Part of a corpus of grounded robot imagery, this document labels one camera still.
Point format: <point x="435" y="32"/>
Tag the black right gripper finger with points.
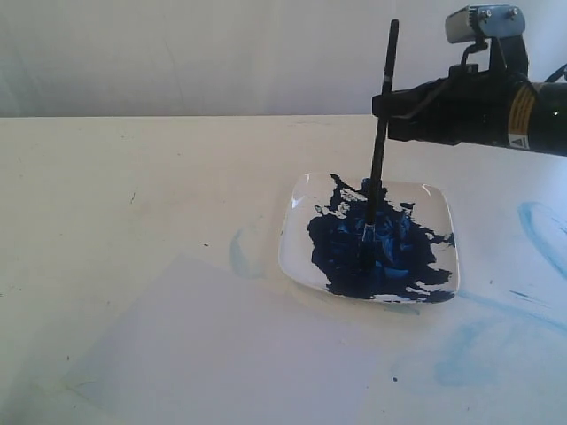
<point x="382" y="106"/>

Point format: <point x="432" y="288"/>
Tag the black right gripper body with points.
<point x="460" y="109"/>

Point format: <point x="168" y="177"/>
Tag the black paintbrush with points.
<point x="378" y="146"/>

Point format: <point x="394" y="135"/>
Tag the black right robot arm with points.
<point x="541" y="127"/>

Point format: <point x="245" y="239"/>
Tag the white sheet of paper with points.
<point x="203" y="346"/>

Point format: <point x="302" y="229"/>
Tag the white plate with blue paint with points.
<point x="407" y="255"/>

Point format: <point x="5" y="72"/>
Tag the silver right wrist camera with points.
<point x="484" y="21"/>

